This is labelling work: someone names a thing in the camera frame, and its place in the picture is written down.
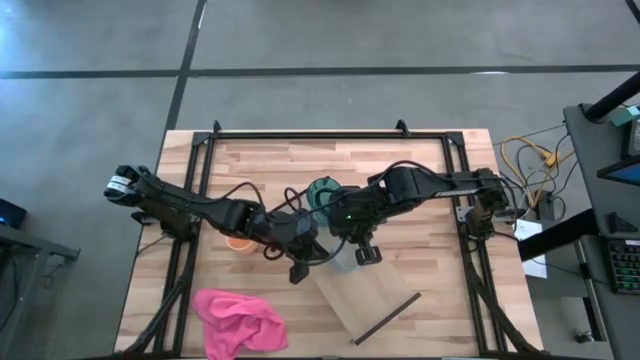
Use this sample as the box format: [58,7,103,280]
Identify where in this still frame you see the pale orange mug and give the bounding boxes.
[225,235,259,257]

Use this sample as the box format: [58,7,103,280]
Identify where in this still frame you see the black pole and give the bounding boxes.
[583,71,640,123]

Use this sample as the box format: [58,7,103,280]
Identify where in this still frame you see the black tablet screen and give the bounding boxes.
[596,156,640,187]

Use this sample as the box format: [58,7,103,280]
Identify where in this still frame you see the teal box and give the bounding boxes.
[611,104,640,127]

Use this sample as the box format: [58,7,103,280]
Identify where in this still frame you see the green tape roll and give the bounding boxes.
[305,176,344,222]

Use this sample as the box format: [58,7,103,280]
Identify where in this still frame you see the black table frame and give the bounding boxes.
[115,118,547,360]

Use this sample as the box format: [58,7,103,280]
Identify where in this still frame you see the grey desk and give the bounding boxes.
[563,102,640,360]

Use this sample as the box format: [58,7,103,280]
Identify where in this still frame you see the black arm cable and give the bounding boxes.
[213,180,269,212]
[368,159,444,187]

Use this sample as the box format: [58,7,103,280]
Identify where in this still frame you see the black floor cables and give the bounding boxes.
[492,130,581,221]

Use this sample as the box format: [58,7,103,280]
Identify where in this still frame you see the clear plastic cup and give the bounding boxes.
[327,238,365,274]

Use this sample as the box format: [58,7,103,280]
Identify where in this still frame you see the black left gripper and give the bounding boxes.
[258,208,332,286]

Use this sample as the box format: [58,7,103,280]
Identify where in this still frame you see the yellow cable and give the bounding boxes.
[499,135,575,207]

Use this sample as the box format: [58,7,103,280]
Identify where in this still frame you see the white paper sheet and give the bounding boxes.
[513,218,549,280]

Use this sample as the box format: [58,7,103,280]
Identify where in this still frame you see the pink cloth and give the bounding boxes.
[191,287,290,360]

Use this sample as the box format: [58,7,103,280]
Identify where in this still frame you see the wooden shelf with wire legs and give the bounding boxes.
[311,258,423,347]

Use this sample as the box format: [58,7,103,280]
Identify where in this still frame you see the black desk beam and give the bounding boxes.
[516,208,600,262]

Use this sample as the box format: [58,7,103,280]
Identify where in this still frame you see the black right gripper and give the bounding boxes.
[326,186,389,267]

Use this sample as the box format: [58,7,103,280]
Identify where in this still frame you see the black device with blue light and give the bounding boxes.
[0,198,28,231]

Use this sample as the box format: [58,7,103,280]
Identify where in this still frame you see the black keyboard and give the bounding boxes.
[606,238,640,296]

